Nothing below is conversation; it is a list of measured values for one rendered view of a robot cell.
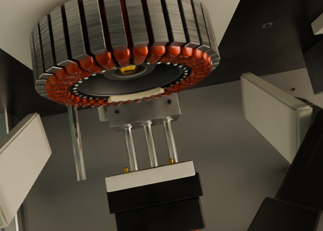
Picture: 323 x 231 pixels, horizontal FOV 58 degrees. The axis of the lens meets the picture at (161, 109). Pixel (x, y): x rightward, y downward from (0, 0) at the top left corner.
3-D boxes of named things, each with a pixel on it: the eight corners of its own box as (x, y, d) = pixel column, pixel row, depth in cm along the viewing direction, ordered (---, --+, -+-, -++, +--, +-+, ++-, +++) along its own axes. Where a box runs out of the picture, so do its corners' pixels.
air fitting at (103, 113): (94, 93, 32) (98, 120, 31) (105, 91, 32) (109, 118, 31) (96, 96, 33) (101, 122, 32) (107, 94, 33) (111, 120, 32)
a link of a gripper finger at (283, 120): (296, 109, 12) (314, 106, 12) (239, 73, 18) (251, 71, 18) (297, 172, 13) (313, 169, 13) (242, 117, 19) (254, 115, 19)
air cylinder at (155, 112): (101, 78, 31) (109, 128, 30) (171, 65, 31) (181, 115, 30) (110, 89, 36) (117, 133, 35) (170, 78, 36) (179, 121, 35)
